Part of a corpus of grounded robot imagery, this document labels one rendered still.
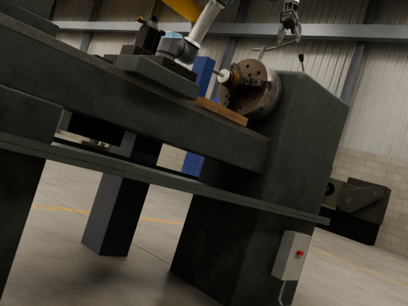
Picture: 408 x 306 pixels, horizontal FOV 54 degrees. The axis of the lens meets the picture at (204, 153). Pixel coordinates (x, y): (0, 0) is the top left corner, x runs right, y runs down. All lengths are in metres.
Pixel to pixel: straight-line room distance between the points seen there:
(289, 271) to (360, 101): 10.72
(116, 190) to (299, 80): 1.14
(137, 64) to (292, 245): 1.30
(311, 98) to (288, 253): 0.83
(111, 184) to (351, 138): 10.64
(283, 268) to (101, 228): 1.01
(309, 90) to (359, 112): 10.50
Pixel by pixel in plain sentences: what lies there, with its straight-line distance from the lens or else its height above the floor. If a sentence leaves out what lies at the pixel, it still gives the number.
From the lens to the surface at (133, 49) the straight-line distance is 1.69.
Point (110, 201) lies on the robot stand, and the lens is 2.27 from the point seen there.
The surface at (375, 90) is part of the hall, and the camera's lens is 12.70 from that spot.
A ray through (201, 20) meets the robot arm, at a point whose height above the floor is 1.46.
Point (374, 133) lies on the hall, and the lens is 12.32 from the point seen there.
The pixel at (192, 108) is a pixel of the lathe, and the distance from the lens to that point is 1.62.
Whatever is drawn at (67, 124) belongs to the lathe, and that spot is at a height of 0.63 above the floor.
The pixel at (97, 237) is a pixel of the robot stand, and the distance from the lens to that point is 2.33.
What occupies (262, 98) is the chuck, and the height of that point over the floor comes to 1.03.
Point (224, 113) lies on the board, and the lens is 1.74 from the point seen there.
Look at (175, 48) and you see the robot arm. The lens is 2.39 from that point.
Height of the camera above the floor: 0.63
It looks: 2 degrees up
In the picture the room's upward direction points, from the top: 17 degrees clockwise
